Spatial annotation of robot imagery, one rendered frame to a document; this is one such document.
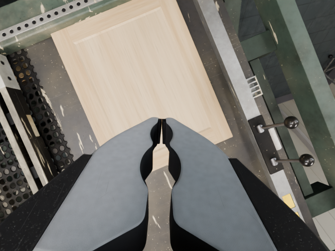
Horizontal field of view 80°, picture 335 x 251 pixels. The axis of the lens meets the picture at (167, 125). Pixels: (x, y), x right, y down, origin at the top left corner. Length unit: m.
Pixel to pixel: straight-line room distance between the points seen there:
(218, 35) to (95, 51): 0.42
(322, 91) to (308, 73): 0.08
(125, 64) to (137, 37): 0.10
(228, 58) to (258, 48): 0.17
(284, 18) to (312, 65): 0.18
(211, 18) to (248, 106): 0.32
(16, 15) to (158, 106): 0.54
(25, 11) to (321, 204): 1.25
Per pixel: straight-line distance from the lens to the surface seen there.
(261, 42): 0.89
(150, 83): 0.71
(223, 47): 0.75
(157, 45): 0.75
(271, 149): 0.77
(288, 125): 0.67
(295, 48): 0.84
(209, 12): 0.78
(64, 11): 0.81
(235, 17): 1.18
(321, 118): 0.87
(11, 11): 0.89
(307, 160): 0.70
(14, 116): 0.79
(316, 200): 1.00
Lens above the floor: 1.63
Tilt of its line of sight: 33 degrees down
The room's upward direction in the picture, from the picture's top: 156 degrees clockwise
